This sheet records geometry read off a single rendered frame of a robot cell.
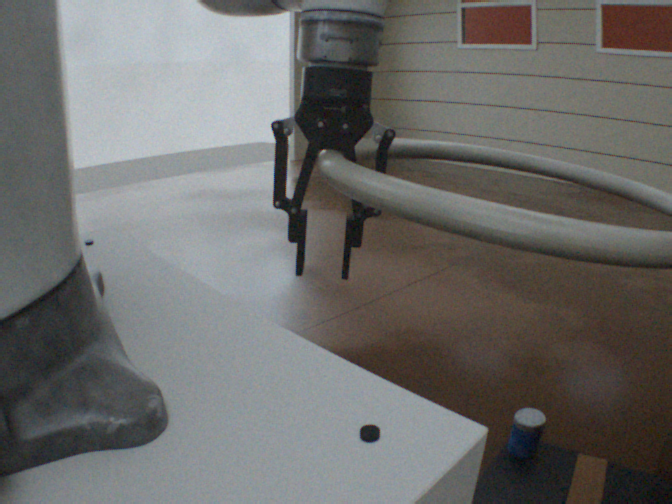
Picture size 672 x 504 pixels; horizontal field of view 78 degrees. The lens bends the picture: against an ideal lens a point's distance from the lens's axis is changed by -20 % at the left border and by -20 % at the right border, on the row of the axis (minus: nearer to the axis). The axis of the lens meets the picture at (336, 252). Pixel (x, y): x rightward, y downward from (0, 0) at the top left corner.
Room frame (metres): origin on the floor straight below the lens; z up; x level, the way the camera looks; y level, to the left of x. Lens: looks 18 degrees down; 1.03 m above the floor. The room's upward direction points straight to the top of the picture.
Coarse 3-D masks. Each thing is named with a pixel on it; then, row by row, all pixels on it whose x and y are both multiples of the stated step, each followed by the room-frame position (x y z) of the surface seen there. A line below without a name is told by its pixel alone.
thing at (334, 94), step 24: (312, 72) 0.52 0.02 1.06; (336, 72) 0.51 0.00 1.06; (360, 72) 0.52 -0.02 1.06; (312, 96) 0.52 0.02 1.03; (336, 96) 0.51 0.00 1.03; (360, 96) 0.52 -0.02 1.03; (312, 120) 0.54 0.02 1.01; (336, 120) 0.54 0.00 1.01; (360, 120) 0.54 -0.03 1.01; (336, 144) 0.54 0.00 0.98
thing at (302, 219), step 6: (306, 210) 0.56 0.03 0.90; (300, 216) 0.54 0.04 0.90; (306, 216) 0.55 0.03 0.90; (300, 222) 0.54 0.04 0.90; (306, 222) 0.56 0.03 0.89; (300, 228) 0.54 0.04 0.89; (306, 228) 0.57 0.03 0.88; (300, 234) 0.54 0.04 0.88; (300, 240) 0.54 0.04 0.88; (300, 246) 0.54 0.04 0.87; (300, 252) 0.54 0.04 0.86; (300, 258) 0.54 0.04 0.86; (300, 264) 0.54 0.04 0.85; (300, 270) 0.54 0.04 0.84
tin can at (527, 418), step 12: (528, 408) 1.20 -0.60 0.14; (516, 420) 1.15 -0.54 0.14; (528, 420) 1.14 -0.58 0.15; (540, 420) 1.13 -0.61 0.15; (516, 432) 1.13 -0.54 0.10; (528, 432) 1.11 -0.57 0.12; (540, 432) 1.11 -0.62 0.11; (516, 444) 1.12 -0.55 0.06; (528, 444) 1.11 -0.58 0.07; (516, 456) 1.12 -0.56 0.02; (528, 456) 1.11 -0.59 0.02
